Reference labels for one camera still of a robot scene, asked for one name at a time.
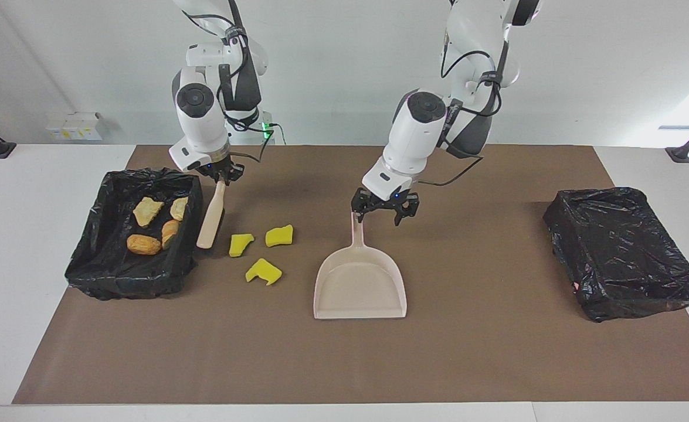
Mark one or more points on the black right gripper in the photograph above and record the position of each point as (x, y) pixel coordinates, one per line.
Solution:
(221, 170)

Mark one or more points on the beige hand brush black bristles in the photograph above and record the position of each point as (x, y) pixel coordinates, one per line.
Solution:
(210, 225)

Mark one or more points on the brown table mat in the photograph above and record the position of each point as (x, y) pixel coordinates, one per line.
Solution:
(344, 351)

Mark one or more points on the orange striped bread piece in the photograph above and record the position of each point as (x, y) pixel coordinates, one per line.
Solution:
(170, 233)

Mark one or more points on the yellow sponge piece blocky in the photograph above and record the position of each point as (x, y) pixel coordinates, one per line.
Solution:
(279, 235)

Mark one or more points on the beige plastic dustpan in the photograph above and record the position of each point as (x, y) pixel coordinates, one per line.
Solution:
(359, 281)

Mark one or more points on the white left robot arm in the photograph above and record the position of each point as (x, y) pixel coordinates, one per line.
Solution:
(414, 138)

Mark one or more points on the white wall socket box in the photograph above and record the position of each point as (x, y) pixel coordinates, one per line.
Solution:
(77, 126)

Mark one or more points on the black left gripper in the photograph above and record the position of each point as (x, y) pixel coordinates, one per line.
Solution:
(385, 198)

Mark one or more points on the yellow sponge piece notched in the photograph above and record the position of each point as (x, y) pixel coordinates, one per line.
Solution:
(240, 246)

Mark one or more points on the pale yellow bread chunk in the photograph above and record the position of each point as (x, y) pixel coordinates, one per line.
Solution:
(146, 212)

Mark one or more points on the black bag lined bin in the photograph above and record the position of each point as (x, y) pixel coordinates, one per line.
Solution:
(109, 269)

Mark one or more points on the black bag bin pink spot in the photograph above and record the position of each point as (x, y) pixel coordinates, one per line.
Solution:
(625, 258)

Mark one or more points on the brown oval bread piece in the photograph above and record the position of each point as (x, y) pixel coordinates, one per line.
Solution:
(143, 245)

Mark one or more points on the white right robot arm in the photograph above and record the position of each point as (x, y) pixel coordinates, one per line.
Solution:
(200, 132)

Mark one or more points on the yellow sponge piece large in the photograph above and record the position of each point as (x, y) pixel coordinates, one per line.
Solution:
(264, 271)

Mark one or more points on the pale bread piece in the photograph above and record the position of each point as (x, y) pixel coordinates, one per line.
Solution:
(179, 208)

